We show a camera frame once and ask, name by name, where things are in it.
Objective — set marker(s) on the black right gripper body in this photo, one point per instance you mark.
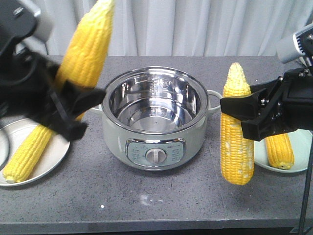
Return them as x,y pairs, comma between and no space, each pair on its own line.
295,101

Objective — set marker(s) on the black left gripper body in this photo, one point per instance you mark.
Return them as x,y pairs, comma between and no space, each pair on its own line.
26,88

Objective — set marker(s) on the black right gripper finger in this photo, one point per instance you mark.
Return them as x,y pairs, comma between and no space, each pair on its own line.
263,99
259,128

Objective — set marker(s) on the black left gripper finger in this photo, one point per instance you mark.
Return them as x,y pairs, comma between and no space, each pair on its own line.
78,99
71,130

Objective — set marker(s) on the speckled yellow corn cob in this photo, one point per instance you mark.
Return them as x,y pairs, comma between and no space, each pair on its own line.
237,153

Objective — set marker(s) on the orange yellow corn cob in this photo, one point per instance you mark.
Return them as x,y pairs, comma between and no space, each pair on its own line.
279,151

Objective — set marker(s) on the bright yellow corn cob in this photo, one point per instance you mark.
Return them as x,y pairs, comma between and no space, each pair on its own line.
85,56

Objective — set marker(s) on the pale yellow corn cob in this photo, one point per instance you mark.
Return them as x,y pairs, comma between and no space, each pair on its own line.
27,155

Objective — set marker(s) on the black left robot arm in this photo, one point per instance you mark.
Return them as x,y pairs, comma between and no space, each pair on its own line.
16,24

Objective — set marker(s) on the green round plate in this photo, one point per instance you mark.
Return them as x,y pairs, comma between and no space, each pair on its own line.
301,144

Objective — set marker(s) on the white round plate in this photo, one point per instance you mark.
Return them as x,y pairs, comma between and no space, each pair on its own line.
16,133

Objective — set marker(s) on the green electric cooking pot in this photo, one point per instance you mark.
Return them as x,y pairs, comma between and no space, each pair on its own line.
155,118

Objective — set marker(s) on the white pleated curtain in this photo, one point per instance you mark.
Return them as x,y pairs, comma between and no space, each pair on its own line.
205,27

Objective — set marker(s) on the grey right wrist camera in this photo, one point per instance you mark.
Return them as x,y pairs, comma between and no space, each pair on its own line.
299,44

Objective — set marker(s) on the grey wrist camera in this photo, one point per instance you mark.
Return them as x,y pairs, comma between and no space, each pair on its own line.
44,22
299,44

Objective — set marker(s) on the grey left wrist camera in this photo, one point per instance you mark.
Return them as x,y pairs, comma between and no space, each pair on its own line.
44,22

